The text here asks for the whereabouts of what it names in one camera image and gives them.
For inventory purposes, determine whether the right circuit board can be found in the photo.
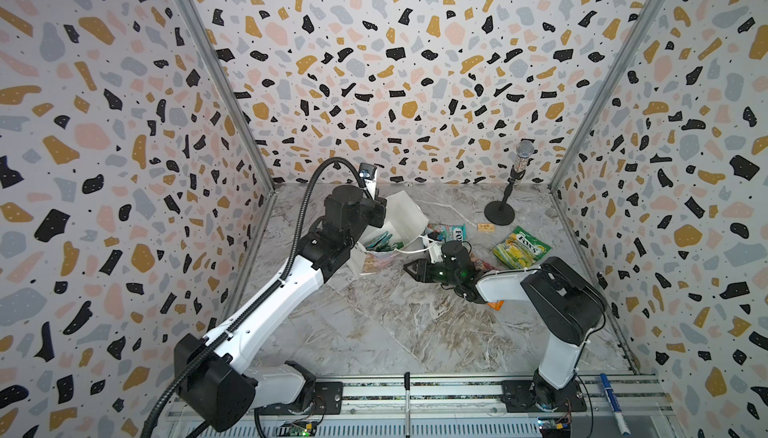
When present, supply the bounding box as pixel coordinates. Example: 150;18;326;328
537;418;572;438

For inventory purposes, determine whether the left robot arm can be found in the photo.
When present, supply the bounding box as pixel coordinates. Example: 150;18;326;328
172;185;386;433

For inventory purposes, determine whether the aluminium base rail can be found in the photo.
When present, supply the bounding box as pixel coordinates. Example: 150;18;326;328
164;374;679;438

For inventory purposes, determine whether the orange snack packet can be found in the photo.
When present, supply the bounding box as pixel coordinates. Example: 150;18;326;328
476;260;505;311

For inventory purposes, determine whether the circuit board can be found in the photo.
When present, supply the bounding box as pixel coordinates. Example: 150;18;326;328
537;418;572;438
275;420;319;438

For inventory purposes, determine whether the green snack packet in bag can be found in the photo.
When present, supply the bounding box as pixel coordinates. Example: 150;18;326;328
364;232;404;253

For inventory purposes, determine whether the black microphone stand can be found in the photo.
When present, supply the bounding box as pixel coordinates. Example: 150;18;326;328
484;177;516;226

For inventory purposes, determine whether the white paper bag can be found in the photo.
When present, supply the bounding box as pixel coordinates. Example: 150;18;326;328
347;191;439;276

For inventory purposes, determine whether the black and silver pen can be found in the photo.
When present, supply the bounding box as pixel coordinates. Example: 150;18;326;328
403;372;412;438

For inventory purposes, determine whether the teal Fox's candy packet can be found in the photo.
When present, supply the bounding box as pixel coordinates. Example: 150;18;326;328
426;224;467;243

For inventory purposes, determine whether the black corrugated cable conduit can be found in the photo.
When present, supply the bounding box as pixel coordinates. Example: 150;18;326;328
139;157;367;438

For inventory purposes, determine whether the left circuit board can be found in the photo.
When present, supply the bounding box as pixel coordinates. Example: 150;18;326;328
275;420;319;438

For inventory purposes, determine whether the silver microphone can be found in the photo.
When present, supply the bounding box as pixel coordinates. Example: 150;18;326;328
512;139;536;180

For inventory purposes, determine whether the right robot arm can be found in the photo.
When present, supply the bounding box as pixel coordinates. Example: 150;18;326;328
403;241;606;413

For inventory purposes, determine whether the small wooden block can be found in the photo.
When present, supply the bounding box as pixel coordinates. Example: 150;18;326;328
477;223;495;233

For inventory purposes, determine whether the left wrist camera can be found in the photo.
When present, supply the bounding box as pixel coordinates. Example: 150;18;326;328
358;163;378;199

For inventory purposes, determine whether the green yellow Fox's candy packet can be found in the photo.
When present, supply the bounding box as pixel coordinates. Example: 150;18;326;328
492;226;551;270

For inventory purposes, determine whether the blue marker pen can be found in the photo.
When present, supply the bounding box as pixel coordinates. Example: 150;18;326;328
599;373;632;437

